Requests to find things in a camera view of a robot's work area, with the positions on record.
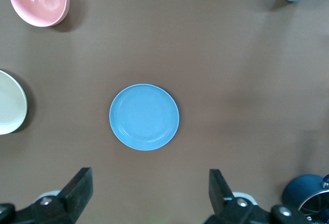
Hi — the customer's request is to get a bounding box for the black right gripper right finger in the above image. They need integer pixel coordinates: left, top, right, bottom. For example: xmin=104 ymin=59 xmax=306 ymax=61
xmin=202 ymin=169 xmax=320 ymax=224

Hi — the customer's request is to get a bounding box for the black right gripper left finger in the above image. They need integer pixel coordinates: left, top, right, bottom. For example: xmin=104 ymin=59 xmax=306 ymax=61
xmin=0 ymin=167 xmax=94 ymax=224

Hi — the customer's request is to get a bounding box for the blue plate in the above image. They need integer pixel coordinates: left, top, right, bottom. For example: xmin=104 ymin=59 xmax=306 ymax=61
xmin=109 ymin=83 xmax=180 ymax=152

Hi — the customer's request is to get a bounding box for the dark blue pot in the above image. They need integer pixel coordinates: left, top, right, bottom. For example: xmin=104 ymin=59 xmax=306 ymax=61
xmin=281 ymin=174 xmax=329 ymax=218

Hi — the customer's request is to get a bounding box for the glass pot lid blue knob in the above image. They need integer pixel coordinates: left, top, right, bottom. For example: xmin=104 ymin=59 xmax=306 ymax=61
xmin=299 ymin=174 xmax=329 ymax=224

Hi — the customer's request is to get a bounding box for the beige plate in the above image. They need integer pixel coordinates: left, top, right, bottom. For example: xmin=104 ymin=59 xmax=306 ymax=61
xmin=0 ymin=69 xmax=28 ymax=136

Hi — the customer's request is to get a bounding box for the brown table cloth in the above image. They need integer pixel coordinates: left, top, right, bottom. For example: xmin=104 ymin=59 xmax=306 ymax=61
xmin=0 ymin=0 xmax=329 ymax=224

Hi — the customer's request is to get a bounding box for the pink bowl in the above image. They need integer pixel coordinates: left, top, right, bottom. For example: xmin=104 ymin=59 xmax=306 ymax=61
xmin=9 ymin=0 xmax=70 ymax=28

